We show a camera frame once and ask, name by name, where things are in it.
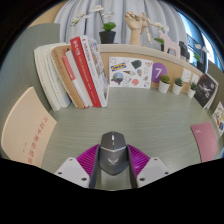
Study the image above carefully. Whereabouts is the grey computer mouse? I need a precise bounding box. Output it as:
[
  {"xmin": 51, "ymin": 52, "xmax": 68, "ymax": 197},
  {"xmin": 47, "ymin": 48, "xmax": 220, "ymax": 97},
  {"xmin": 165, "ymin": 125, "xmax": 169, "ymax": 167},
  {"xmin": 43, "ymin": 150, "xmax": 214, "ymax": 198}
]
[{"xmin": 98, "ymin": 131, "xmax": 129, "ymax": 177}]

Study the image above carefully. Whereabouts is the white wall socket plate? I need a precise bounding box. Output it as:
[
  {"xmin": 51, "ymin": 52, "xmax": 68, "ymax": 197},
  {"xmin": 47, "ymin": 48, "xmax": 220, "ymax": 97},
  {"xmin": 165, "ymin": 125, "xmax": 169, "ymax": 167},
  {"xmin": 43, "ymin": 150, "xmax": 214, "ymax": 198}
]
[
  {"xmin": 192, "ymin": 73, "xmax": 201, "ymax": 85},
  {"xmin": 180, "ymin": 68, "xmax": 193, "ymax": 84}
]

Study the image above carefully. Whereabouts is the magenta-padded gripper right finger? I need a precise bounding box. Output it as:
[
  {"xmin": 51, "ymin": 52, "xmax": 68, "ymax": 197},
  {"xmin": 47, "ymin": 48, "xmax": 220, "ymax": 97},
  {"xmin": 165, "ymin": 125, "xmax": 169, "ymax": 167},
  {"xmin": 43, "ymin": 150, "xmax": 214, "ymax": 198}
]
[{"xmin": 125, "ymin": 144, "xmax": 171, "ymax": 190}]

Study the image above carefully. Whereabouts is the white sticker card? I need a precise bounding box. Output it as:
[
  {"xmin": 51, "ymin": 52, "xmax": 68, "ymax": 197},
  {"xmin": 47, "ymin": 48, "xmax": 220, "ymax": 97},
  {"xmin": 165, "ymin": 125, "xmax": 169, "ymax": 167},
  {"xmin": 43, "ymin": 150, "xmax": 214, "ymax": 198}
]
[{"xmin": 108, "ymin": 56, "xmax": 154, "ymax": 90}]

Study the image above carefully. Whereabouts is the wooden desk shelf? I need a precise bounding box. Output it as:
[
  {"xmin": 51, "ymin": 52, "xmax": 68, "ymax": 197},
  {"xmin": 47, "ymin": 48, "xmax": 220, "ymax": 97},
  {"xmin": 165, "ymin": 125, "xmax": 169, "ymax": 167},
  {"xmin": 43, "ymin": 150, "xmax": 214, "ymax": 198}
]
[{"xmin": 97, "ymin": 43, "xmax": 209, "ymax": 98}]

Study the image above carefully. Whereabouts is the grey curtain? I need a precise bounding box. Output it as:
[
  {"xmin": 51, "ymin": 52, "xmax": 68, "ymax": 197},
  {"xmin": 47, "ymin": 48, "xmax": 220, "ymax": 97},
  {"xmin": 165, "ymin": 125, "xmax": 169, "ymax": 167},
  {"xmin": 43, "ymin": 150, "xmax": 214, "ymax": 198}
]
[{"xmin": 53, "ymin": 0, "xmax": 189, "ymax": 48}]

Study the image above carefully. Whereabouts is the photo-cover book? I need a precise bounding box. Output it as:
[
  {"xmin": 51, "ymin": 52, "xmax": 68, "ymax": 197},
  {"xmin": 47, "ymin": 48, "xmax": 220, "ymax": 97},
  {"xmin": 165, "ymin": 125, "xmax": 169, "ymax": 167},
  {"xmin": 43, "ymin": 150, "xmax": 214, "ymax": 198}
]
[{"xmin": 79, "ymin": 34, "xmax": 110, "ymax": 108}]

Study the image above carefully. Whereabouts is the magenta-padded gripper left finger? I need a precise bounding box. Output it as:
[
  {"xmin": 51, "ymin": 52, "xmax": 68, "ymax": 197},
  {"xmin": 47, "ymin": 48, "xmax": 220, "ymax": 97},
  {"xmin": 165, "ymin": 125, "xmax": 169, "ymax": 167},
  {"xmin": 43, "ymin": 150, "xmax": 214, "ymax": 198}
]
[{"xmin": 54, "ymin": 143, "xmax": 101, "ymax": 190}]

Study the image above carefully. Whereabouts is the beige book with red text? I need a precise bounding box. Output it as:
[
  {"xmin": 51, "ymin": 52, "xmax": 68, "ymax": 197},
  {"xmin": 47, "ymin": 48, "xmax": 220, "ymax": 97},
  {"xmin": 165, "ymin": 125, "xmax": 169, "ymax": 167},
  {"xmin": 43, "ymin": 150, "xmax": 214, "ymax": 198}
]
[{"xmin": 0, "ymin": 86, "xmax": 58, "ymax": 169}]

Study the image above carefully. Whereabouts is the red-spined book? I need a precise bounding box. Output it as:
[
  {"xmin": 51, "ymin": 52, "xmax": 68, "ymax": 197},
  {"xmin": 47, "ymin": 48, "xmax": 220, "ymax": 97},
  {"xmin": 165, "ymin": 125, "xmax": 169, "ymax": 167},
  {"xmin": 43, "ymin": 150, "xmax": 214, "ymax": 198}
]
[{"xmin": 69, "ymin": 35, "xmax": 103, "ymax": 108}]

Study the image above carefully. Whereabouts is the brown kraft book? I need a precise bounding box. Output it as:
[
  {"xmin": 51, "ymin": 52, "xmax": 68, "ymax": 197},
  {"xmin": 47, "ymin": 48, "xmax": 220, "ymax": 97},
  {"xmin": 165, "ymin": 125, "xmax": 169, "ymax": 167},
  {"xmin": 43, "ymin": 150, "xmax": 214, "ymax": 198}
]
[{"xmin": 50, "ymin": 44, "xmax": 86, "ymax": 110}]

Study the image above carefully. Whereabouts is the pink horse figure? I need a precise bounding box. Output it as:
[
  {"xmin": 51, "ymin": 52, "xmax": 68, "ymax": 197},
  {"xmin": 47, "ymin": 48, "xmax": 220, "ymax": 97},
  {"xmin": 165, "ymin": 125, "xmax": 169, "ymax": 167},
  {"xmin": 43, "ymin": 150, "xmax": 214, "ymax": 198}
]
[{"xmin": 158, "ymin": 31, "xmax": 180, "ymax": 57}]

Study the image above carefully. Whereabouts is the black cover book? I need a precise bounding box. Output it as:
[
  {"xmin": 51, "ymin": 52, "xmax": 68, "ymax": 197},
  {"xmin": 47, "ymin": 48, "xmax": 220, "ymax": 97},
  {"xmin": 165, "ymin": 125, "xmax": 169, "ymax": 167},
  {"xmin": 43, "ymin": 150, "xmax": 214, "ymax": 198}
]
[{"xmin": 193, "ymin": 73, "xmax": 218, "ymax": 108}]

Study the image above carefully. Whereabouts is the thick white book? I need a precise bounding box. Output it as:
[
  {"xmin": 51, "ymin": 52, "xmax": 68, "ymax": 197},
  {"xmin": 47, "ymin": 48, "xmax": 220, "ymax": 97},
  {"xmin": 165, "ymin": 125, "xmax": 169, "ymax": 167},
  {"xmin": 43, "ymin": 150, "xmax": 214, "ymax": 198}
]
[{"xmin": 33, "ymin": 42, "xmax": 73, "ymax": 112}]

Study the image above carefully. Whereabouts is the grey-green desk divider panel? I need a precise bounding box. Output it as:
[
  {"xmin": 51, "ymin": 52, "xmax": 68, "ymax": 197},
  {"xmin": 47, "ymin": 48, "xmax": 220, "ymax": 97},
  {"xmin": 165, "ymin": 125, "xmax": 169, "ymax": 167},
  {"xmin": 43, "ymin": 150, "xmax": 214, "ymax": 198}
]
[
  {"xmin": 206, "ymin": 59, "xmax": 224, "ymax": 104},
  {"xmin": 0, "ymin": 22, "xmax": 63, "ymax": 161}
]

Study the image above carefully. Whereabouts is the purple round number sticker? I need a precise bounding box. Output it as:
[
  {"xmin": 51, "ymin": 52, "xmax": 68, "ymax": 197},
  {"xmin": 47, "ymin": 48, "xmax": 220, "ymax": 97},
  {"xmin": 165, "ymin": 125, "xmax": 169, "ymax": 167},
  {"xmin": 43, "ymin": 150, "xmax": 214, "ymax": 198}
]
[{"xmin": 151, "ymin": 62, "xmax": 169, "ymax": 84}]

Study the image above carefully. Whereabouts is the white book with red lettering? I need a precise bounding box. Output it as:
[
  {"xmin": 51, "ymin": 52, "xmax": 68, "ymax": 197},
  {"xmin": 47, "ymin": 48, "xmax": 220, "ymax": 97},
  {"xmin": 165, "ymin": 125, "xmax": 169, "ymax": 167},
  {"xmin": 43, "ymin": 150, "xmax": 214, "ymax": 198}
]
[{"xmin": 61, "ymin": 49, "xmax": 94, "ymax": 109}]

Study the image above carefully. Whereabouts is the small plant in white pot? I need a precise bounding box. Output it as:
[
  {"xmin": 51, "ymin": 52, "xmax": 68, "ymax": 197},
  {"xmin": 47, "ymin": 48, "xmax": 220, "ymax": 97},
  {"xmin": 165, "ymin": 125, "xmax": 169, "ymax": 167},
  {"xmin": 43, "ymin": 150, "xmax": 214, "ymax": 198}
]
[
  {"xmin": 186, "ymin": 81, "xmax": 198, "ymax": 99},
  {"xmin": 171, "ymin": 77, "xmax": 184, "ymax": 96},
  {"xmin": 157, "ymin": 74, "xmax": 171, "ymax": 94}
]

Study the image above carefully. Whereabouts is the black horse figure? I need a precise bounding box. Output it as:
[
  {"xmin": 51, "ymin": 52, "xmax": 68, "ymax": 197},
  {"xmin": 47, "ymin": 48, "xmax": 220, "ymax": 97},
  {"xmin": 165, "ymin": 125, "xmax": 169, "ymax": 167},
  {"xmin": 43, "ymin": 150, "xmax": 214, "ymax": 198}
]
[{"xmin": 178, "ymin": 40, "xmax": 190, "ymax": 61}]

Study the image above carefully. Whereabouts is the dark-framed window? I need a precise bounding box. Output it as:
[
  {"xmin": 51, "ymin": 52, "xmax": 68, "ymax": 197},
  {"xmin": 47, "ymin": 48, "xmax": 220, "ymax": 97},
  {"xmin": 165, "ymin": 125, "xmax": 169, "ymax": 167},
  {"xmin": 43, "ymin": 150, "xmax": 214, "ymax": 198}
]
[{"xmin": 176, "ymin": 11, "xmax": 218, "ymax": 64}]

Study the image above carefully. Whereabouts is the white orchid in black pot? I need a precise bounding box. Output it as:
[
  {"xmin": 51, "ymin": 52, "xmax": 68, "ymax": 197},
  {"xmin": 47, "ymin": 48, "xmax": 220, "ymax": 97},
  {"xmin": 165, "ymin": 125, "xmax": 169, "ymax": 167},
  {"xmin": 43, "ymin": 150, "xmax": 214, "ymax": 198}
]
[
  {"xmin": 70, "ymin": 4, "xmax": 118, "ymax": 45},
  {"xmin": 153, "ymin": 21, "xmax": 171, "ymax": 46},
  {"xmin": 193, "ymin": 43, "xmax": 209, "ymax": 73}
]

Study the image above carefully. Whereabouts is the wooden mannequin figure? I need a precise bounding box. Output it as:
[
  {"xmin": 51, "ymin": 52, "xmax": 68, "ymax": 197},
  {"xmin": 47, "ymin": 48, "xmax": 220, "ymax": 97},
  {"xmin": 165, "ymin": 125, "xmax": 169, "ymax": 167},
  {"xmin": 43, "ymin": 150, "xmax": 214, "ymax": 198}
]
[{"xmin": 139, "ymin": 11, "xmax": 160, "ymax": 46}]

